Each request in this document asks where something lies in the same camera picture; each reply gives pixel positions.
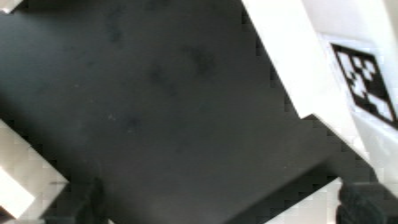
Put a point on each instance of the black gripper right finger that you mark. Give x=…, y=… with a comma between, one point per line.
x=367, y=204

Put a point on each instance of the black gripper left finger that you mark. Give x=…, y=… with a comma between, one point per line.
x=78, y=207

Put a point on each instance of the white drawer cabinet box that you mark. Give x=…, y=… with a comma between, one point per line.
x=330, y=42

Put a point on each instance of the white U-shaped table fence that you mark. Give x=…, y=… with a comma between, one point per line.
x=30, y=180

